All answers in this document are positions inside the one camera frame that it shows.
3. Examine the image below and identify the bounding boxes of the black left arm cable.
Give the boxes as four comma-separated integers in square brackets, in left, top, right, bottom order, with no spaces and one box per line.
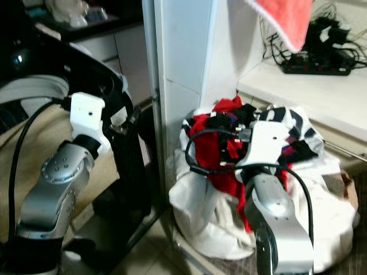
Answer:
[8,97,73,241]

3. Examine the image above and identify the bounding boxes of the red garment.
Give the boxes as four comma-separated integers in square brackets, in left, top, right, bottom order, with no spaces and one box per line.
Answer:
[188,96,257,233]

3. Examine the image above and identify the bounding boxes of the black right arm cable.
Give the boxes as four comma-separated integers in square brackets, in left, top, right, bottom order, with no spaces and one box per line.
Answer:
[185,129,315,241]

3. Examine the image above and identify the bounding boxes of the tangled black cables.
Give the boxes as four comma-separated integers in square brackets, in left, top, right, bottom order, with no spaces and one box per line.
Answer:
[263,9,367,69]

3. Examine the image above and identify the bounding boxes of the pink towel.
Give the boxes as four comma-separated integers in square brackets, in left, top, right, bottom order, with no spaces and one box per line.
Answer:
[245,0,314,54]

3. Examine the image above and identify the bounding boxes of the white mesh laundry bag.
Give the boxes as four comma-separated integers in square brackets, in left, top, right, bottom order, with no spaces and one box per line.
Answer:
[166,95,360,273]

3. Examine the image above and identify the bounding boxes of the black and white striped garment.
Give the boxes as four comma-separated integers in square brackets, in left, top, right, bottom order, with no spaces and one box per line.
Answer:
[255,106,331,167]

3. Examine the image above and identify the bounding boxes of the black washing machine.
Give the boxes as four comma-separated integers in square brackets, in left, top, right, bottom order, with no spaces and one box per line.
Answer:
[0,0,164,275]

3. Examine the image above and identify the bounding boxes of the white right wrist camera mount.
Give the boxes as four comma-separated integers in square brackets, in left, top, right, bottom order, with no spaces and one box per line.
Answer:
[240,120,291,174]

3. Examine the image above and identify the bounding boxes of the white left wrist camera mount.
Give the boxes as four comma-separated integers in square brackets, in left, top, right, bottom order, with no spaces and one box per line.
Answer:
[70,92,113,155]

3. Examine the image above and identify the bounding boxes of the white cabinet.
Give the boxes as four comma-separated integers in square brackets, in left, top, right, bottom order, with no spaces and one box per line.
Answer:
[63,22,151,105]

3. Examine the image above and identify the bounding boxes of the beige cloth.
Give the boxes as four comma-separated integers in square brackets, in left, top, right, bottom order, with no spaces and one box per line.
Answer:
[0,103,128,241]

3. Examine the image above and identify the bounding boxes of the black power strip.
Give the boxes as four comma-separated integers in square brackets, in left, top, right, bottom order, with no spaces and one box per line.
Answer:
[281,60,354,76]

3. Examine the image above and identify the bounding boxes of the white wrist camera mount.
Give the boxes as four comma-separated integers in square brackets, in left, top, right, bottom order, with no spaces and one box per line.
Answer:
[70,92,113,155]
[240,120,291,174]

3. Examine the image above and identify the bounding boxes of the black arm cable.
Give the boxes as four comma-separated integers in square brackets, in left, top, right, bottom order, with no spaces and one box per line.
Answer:
[8,97,73,241]
[185,129,315,241]

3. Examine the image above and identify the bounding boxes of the white plush item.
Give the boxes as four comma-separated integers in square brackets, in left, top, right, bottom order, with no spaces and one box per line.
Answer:
[45,0,93,30]

